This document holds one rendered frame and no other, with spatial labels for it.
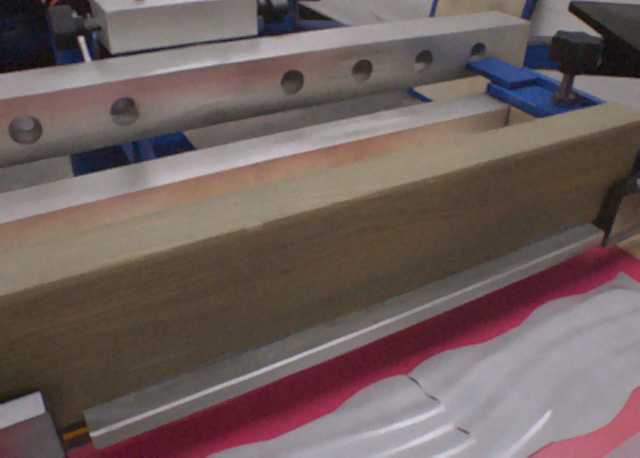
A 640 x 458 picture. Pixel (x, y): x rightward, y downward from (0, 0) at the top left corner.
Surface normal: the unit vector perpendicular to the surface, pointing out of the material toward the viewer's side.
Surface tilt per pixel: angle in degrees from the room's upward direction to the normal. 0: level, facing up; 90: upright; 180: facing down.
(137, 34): 89
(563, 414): 38
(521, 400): 32
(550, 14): 90
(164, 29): 89
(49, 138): 89
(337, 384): 1
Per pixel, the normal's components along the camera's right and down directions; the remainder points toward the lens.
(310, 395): 0.04, -0.83
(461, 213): 0.51, 0.49
